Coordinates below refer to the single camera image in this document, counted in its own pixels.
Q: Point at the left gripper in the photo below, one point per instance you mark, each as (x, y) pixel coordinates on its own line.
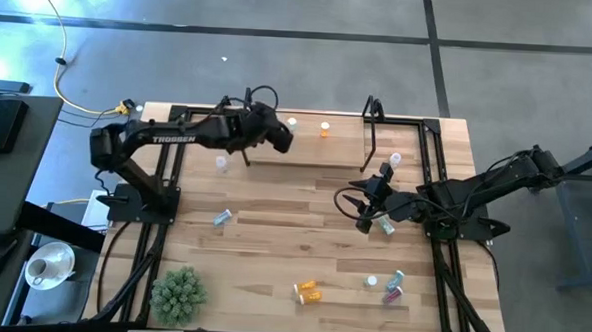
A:
(267, 127)

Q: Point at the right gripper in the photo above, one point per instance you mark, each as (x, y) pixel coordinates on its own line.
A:
(397, 205)

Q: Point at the clear medicine bottle white cap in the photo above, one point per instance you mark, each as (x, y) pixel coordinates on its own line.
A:
(221, 163)
(395, 158)

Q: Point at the teal bottle with magenta pills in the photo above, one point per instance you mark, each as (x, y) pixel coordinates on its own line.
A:
(392, 295)

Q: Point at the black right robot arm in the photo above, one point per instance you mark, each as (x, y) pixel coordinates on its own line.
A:
(495, 180)

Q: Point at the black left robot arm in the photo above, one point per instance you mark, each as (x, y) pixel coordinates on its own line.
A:
(177, 133)

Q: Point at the grey side shelf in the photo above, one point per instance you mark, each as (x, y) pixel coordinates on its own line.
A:
(65, 301)

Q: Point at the small white disc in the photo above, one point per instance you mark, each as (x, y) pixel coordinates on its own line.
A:
(139, 108)

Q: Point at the white paper box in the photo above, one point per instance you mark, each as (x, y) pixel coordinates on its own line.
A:
(96, 210)

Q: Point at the green potted plant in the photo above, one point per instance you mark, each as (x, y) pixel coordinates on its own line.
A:
(177, 296)

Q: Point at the grey metal cart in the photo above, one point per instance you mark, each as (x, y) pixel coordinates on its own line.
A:
(569, 225)

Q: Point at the black side desk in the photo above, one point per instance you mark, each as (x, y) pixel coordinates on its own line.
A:
(30, 174)

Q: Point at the black flat device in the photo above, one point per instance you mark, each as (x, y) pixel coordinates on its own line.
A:
(4, 86)

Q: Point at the black box on desk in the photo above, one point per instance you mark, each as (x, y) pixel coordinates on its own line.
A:
(0, 125)

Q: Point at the white cup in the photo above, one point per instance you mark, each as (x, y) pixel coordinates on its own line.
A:
(38, 270)

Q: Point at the wooden shelf black metal frame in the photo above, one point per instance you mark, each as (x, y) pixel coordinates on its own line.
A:
(326, 152)

